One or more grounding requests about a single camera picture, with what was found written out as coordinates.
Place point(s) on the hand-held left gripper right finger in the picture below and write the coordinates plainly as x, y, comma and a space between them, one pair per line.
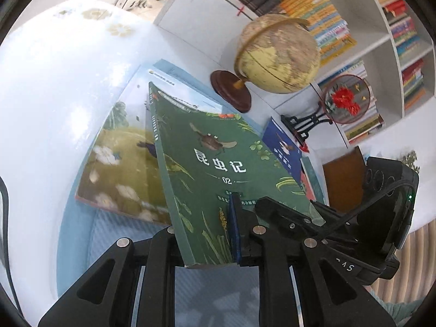
235, 231

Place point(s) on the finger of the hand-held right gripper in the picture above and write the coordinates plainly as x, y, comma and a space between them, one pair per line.
286, 218
332, 216

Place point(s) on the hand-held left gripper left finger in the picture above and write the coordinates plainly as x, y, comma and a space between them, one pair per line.
156, 265

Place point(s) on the dark green insect book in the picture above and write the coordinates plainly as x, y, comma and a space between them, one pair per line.
211, 177

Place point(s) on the dark blue book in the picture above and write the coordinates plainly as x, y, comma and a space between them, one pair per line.
279, 143

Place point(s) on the row of colourful books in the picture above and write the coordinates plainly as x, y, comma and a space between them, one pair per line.
414, 85
398, 24

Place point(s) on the row of yellow spine books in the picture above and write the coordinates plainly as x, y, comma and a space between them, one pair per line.
323, 20

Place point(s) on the brown wooden cabinet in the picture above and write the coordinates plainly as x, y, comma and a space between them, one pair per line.
344, 180

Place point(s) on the light blue textured mat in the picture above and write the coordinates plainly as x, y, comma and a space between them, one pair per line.
112, 245

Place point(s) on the red tassel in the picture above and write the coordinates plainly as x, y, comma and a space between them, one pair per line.
303, 146

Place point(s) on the green potted plant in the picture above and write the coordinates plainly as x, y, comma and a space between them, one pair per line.
410, 160

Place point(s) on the large landscape cover book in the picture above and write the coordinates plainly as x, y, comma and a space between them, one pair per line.
112, 150

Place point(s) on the yellow desk globe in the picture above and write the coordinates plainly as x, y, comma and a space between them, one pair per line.
279, 54

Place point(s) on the white bookshelf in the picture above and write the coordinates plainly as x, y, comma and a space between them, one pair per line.
211, 24

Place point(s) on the geometric glass terrarium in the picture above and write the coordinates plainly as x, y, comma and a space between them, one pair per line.
128, 0

